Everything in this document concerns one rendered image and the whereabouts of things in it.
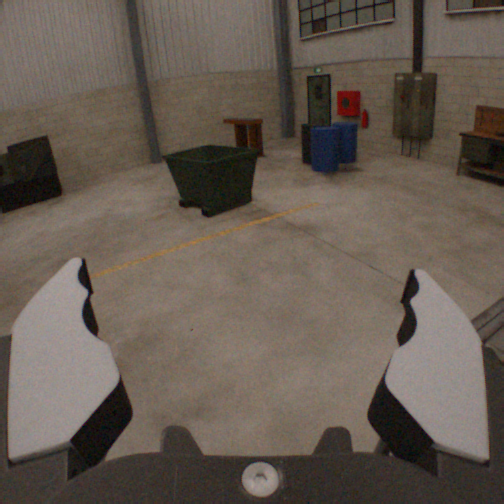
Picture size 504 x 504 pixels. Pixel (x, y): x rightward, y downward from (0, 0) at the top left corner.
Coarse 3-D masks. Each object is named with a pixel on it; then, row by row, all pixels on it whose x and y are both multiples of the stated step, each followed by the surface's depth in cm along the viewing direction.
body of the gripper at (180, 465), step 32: (160, 448) 5; (192, 448) 5; (320, 448) 5; (352, 448) 5; (96, 480) 4; (128, 480) 4; (160, 480) 4; (192, 480) 4; (224, 480) 4; (256, 480) 4; (288, 480) 4; (320, 480) 4; (352, 480) 4; (384, 480) 4; (416, 480) 4
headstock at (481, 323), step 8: (496, 304) 52; (488, 312) 50; (496, 312) 50; (472, 320) 50; (480, 320) 49; (488, 320) 48; (496, 320) 48; (480, 328) 47; (488, 328) 47; (496, 328) 46; (480, 336) 45; (488, 336) 45; (496, 336) 45; (496, 344) 43; (376, 448) 58; (384, 448) 55
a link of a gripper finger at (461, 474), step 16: (496, 368) 7; (496, 384) 6; (496, 400) 6; (496, 416) 5; (496, 432) 5; (432, 448) 5; (496, 448) 5; (416, 464) 5; (432, 464) 5; (448, 464) 5; (464, 464) 4; (480, 464) 5; (496, 464) 4; (448, 480) 4; (464, 480) 4; (480, 480) 4; (496, 480) 4; (464, 496) 4; (480, 496) 4; (496, 496) 4
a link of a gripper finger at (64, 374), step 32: (64, 288) 9; (32, 320) 7; (64, 320) 8; (96, 320) 9; (32, 352) 6; (64, 352) 7; (96, 352) 7; (32, 384) 6; (64, 384) 6; (96, 384) 6; (32, 416) 5; (64, 416) 5; (96, 416) 5; (128, 416) 7; (32, 448) 4; (64, 448) 5; (96, 448) 6
